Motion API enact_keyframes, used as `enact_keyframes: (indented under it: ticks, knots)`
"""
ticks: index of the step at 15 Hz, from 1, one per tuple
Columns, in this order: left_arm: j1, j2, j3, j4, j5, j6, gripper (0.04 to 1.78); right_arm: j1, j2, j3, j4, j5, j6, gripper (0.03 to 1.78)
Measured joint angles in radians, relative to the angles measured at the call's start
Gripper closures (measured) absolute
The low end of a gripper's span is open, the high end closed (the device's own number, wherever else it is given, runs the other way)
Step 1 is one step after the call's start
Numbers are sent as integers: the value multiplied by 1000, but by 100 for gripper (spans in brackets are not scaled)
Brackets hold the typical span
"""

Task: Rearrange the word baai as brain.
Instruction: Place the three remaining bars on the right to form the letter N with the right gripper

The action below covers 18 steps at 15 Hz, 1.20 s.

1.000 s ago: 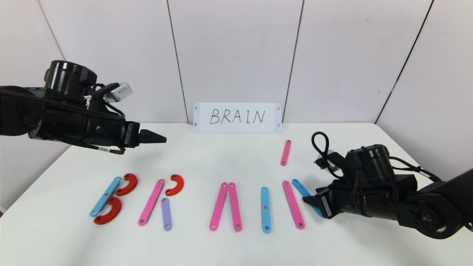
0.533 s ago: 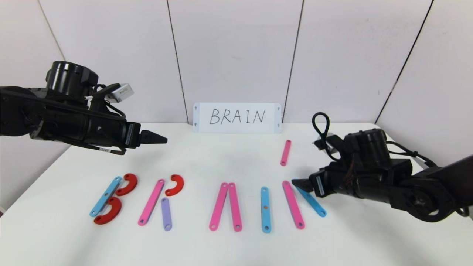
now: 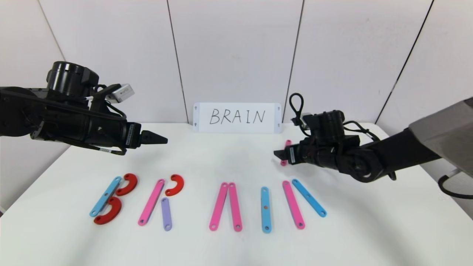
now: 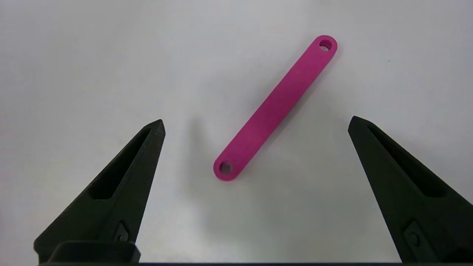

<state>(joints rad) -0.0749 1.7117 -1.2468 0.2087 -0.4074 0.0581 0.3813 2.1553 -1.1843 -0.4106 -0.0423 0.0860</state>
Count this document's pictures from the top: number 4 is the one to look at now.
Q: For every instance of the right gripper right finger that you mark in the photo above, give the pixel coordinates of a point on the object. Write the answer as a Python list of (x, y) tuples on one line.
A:
[(388, 192)]

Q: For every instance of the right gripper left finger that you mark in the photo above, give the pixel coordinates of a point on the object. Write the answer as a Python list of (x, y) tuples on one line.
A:
[(142, 177)]

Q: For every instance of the short pink bar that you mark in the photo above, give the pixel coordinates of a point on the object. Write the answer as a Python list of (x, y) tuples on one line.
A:
[(275, 109)]

